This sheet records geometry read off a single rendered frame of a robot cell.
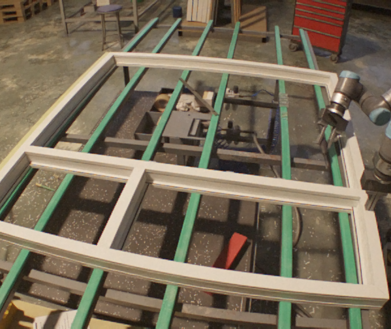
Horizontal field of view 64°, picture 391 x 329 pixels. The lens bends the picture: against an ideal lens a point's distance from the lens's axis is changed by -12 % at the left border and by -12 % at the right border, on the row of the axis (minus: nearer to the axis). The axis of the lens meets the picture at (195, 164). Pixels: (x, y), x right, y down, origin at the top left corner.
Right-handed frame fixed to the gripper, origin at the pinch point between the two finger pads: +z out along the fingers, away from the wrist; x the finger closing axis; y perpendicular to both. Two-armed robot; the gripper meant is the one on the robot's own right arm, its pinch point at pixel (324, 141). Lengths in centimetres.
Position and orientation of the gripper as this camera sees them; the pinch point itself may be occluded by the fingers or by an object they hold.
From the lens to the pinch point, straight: 155.2
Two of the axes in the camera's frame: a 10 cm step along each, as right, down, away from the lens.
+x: 9.1, 4.1, 1.0
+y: 0.6, 1.1, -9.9
